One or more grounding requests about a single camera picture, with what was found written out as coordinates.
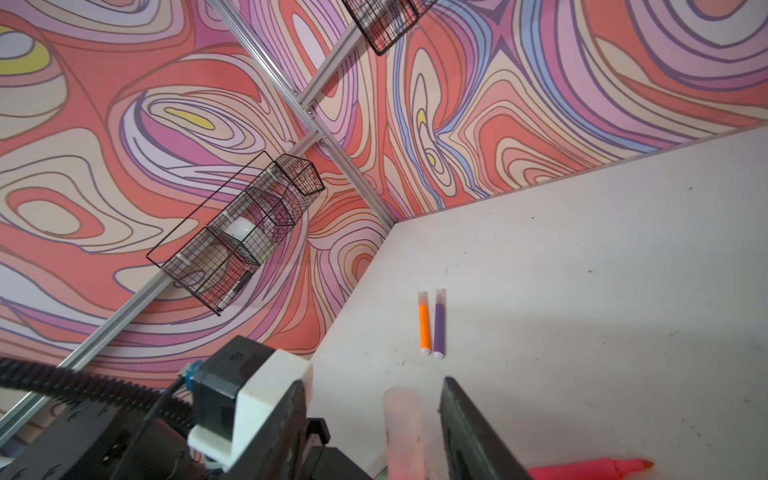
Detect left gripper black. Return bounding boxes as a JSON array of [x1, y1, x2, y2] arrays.
[[1, 402, 368, 479]]

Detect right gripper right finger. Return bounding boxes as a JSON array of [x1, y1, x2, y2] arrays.
[[439, 377, 531, 480]]

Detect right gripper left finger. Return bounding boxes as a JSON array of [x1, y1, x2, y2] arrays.
[[224, 380, 307, 480]]

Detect translucent pen cap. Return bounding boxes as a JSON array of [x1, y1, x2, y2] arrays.
[[383, 387, 426, 480]]

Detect purple pen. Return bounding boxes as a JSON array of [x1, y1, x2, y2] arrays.
[[433, 289, 446, 359]]

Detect orange pen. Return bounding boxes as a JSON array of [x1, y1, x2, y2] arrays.
[[418, 291, 432, 355]]

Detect pink pen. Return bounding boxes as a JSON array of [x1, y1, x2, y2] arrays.
[[528, 458, 654, 480]]

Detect silver tape roll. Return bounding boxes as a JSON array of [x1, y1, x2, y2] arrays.
[[224, 216, 256, 250]]

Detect black wire basket left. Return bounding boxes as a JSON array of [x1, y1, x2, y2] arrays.
[[146, 152, 326, 316]]

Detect black wire basket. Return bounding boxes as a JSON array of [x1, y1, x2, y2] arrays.
[[342, 0, 436, 56], [146, 152, 326, 316]]

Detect black wire basket back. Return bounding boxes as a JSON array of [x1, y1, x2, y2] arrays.
[[342, 0, 436, 56]]

